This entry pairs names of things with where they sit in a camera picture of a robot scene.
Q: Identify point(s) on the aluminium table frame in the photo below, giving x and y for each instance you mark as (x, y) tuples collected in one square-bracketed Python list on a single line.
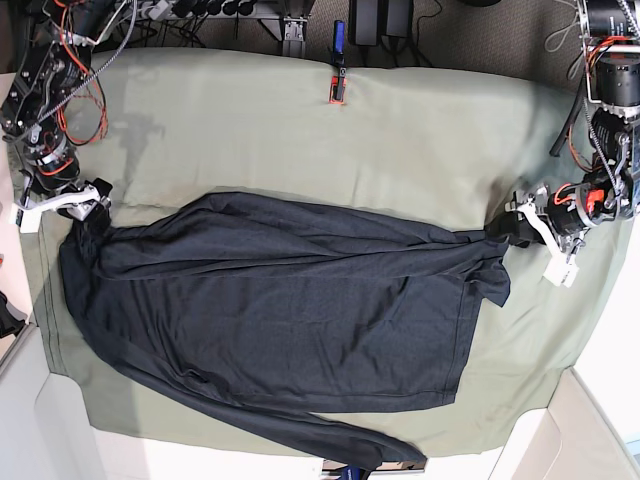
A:
[(288, 26)]

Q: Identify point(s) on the white power strip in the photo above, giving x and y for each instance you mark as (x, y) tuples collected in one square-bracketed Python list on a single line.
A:
[(214, 9)]

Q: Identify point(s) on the white box right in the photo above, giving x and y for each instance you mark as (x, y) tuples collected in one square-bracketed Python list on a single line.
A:
[(572, 438)]

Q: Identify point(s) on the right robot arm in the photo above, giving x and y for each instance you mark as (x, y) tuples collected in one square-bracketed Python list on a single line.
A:
[(55, 70)]

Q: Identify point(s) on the white box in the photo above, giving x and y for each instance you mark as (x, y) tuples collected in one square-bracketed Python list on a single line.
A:
[(45, 431), (572, 438)]

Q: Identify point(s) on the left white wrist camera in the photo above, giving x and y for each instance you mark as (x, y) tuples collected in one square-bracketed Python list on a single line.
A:
[(561, 271)]

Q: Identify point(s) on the white box left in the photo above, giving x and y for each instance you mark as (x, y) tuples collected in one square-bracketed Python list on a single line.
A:
[(45, 431)]

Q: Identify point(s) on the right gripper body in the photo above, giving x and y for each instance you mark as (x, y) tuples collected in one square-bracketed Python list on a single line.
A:
[(76, 201)]

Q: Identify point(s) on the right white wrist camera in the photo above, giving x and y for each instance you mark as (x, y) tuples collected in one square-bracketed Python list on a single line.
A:
[(27, 220)]

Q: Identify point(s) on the dark navy long-sleeve shirt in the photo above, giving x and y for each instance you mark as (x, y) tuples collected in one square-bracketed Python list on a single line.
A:
[(274, 316)]

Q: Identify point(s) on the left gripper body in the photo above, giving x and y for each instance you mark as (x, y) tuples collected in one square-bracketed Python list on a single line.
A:
[(562, 217)]

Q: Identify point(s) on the blue top clamp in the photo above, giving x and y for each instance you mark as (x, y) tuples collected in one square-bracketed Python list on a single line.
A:
[(338, 82)]

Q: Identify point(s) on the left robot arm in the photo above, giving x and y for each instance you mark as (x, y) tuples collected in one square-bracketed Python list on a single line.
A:
[(601, 133)]

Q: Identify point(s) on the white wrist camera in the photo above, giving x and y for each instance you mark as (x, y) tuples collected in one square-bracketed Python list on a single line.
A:
[(561, 271), (27, 220)]

